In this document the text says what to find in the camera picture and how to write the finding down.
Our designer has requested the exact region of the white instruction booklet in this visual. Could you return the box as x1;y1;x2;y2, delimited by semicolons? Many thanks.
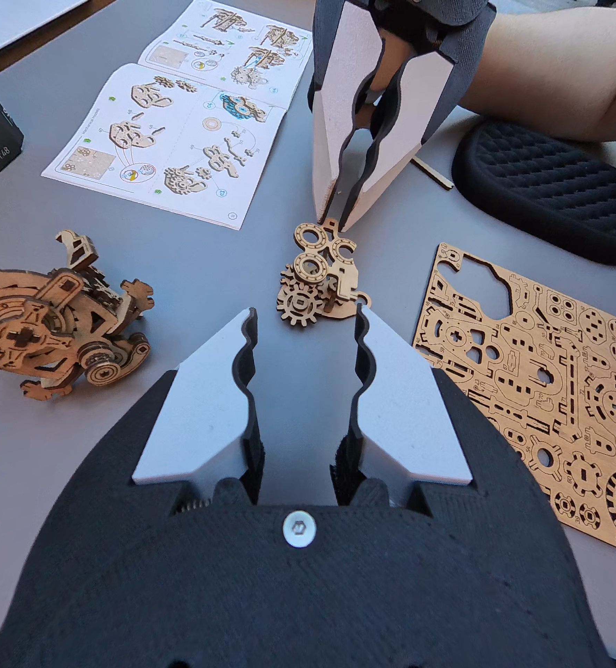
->
41;0;314;231

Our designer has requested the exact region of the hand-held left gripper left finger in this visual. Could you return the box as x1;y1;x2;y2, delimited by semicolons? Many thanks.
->
132;307;265;506

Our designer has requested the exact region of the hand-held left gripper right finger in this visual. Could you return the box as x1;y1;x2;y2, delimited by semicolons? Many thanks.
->
331;304;474;507

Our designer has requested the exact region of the person's right hand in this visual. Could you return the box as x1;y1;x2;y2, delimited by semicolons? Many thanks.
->
368;29;410;113

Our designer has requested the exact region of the wooden gear assembly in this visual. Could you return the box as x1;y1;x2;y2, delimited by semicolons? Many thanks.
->
277;261;372;328

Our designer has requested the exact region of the white stand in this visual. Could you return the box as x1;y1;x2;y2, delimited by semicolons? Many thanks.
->
0;0;88;64

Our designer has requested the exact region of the person's right forearm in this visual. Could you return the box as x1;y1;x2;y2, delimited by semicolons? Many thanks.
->
459;8;616;143

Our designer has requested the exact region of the black padded cushion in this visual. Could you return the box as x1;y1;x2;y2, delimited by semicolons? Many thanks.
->
451;121;616;266

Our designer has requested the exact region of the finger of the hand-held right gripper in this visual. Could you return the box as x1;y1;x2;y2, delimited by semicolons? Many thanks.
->
308;0;384;222
339;49;456;231

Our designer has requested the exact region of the partly built wooden model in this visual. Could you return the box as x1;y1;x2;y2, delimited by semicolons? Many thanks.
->
0;230;156;403

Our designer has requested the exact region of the laser-cut wooden parts sheet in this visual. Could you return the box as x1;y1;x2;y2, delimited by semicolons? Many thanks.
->
411;242;616;559

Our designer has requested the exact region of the thin wooden stick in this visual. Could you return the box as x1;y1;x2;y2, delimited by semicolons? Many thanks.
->
411;154;455;190

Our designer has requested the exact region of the wooden three-ring plate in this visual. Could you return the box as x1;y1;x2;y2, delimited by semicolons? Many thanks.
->
293;218;361;303

